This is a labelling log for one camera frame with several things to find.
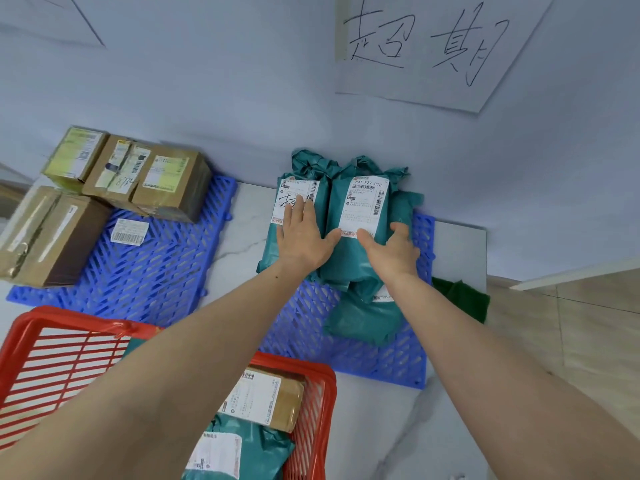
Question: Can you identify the blue plastic pallet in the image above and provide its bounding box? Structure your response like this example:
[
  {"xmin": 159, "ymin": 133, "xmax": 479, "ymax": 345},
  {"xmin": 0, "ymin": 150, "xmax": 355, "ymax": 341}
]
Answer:
[
  {"xmin": 259, "ymin": 209, "xmax": 437, "ymax": 391},
  {"xmin": 5, "ymin": 174, "xmax": 239, "ymax": 329}
]

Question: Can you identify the small cardboard box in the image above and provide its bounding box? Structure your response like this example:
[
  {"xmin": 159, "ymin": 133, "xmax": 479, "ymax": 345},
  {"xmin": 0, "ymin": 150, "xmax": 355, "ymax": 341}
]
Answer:
[{"xmin": 131, "ymin": 147, "xmax": 213, "ymax": 224}]

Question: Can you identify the person's left forearm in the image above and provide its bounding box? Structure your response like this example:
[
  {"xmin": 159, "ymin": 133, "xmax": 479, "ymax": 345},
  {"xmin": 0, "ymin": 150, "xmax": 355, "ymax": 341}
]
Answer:
[{"xmin": 0, "ymin": 262, "xmax": 311, "ymax": 480}]

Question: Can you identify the yellow label cardboard box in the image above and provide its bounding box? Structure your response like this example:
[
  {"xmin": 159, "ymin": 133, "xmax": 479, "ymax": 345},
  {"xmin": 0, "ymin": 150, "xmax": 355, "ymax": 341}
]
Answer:
[{"xmin": 41, "ymin": 125, "xmax": 110, "ymax": 194}]

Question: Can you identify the torn-edge paper wall sign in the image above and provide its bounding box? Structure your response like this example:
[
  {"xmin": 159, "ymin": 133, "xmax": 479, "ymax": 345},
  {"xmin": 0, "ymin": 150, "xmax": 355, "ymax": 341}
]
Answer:
[{"xmin": 0, "ymin": 0, "xmax": 106, "ymax": 48}]

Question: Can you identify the green cloth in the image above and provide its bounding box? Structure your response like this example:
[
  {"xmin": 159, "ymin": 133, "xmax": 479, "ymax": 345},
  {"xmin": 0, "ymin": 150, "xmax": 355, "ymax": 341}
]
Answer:
[{"xmin": 431, "ymin": 276, "xmax": 491, "ymax": 325}]

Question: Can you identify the taped brown cardboard box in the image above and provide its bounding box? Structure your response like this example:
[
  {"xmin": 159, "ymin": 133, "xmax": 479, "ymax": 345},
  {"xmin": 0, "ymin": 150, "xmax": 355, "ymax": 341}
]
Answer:
[{"xmin": 81, "ymin": 134, "xmax": 161, "ymax": 215}]

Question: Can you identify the person's right forearm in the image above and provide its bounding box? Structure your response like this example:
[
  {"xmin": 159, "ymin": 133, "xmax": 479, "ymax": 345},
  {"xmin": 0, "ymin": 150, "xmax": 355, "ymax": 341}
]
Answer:
[{"xmin": 385, "ymin": 272, "xmax": 640, "ymax": 480}]

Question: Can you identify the person's left hand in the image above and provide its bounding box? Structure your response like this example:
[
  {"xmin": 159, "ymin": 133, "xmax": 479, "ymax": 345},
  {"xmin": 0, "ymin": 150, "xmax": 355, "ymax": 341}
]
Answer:
[{"xmin": 275, "ymin": 195, "xmax": 343, "ymax": 275}]

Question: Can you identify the large taped cardboard box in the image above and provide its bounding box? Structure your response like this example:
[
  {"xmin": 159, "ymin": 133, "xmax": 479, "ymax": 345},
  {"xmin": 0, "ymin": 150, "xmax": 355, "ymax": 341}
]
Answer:
[{"xmin": 0, "ymin": 185, "xmax": 112, "ymax": 289}]

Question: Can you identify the person's right hand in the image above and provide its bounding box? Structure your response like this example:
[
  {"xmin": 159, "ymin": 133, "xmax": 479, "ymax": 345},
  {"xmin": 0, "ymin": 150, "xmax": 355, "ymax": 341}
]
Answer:
[{"xmin": 356, "ymin": 222, "xmax": 422, "ymax": 291}]

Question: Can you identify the handwritten label teal mailer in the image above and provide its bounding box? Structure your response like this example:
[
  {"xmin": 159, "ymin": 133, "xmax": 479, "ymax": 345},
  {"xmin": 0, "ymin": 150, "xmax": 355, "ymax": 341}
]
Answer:
[{"xmin": 256, "ymin": 148, "xmax": 333, "ymax": 283}]

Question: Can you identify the red plastic basket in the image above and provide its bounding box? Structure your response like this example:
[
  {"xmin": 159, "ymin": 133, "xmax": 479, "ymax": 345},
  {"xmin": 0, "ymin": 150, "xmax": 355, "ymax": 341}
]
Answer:
[{"xmin": 0, "ymin": 305, "xmax": 339, "ymax": 480}]

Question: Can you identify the white barcode sticker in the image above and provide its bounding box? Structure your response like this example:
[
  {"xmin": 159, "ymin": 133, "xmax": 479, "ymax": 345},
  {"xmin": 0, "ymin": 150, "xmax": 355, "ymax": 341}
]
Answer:
[{"xmin": 109, "ymin": 218, "xmax": 151, "ymax": 245}]

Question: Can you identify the straight-edge paper wall sign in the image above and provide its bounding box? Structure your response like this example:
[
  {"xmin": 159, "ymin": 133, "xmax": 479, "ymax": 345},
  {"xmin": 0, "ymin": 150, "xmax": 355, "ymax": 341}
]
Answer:
[{"xmin": 335, "ymin": 0, "xmax": 559, "ymax": 115}]

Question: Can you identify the long teal mailer bag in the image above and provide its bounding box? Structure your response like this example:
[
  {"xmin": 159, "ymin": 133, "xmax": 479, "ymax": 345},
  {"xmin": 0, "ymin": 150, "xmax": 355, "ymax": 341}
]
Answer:
[{"xmin": 323, "ymin": 189, "xmax": 426, "ymax": 348}]

